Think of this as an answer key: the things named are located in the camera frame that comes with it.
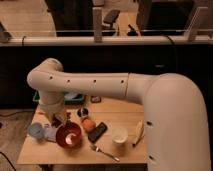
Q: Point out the black remote control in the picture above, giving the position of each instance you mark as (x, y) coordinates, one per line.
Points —
(94, 135)

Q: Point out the red bowl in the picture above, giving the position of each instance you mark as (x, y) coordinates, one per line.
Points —
(69, 136)

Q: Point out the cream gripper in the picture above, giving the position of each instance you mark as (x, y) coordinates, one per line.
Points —
(57, 112)

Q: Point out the banana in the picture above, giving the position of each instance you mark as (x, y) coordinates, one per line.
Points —
(138, 133)

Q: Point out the orange fruit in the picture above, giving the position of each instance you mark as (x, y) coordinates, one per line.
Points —
(88, 125)

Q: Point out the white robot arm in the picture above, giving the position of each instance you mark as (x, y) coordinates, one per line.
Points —
(175, 116)

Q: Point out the white cup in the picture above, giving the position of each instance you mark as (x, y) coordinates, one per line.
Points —
(119, 135)

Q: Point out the small metal cup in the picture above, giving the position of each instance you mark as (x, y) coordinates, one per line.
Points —
(83, 113)

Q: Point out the green plastic tray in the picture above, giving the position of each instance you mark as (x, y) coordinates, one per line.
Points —
(79, 100)

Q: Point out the silver fork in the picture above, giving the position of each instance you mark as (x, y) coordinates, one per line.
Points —
(97, 149)

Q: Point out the grey sponge in tray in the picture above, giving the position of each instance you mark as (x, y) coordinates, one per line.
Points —
(70, 96)

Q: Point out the grey cloth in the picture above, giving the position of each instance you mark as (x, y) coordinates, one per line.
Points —
(50, 133)

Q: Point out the black handled scoop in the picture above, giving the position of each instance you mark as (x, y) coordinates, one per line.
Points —
(95, 99)

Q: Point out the wooden table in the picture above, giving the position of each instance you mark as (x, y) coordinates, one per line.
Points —
(113, 113)

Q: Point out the blue cup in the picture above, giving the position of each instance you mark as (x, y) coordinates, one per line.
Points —
(36, 131)

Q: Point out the dark red grape bunch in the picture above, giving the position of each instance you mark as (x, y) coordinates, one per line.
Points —
(56, 123)

